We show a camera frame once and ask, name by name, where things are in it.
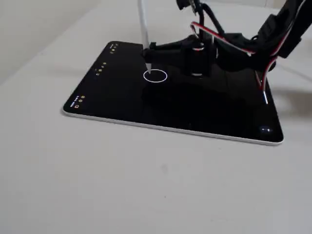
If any thin dark cable loop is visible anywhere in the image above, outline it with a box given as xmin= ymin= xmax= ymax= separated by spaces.
xmin=194 ymin=1 xmax=226 ymax=41

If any black screen tablet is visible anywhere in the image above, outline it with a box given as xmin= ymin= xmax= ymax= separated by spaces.
xmin=60 ymin=40 xmax=285 ymax=147

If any black camera circuit board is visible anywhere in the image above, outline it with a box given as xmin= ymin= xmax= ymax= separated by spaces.
xmin=175 ymin=0 xmax=197 ymax=17

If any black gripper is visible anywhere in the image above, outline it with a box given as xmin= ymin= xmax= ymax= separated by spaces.
xmin=143 ymin=34 xmax=219 ymax=78

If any white stylus pen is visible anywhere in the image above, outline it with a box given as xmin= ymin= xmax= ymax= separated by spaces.
xmin=137 ymin=0 xmax=153 ymax=74

